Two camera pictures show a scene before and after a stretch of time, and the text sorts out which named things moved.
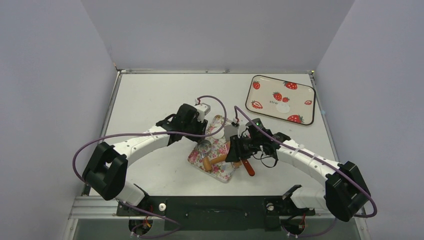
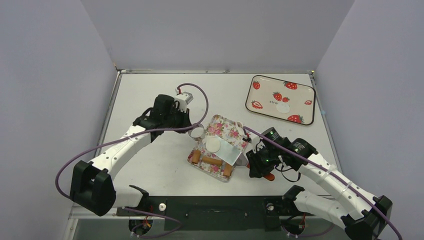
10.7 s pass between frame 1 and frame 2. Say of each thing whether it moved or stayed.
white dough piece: moved
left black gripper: moved
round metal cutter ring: moved
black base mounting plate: stayed
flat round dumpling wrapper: stayed
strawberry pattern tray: stayed
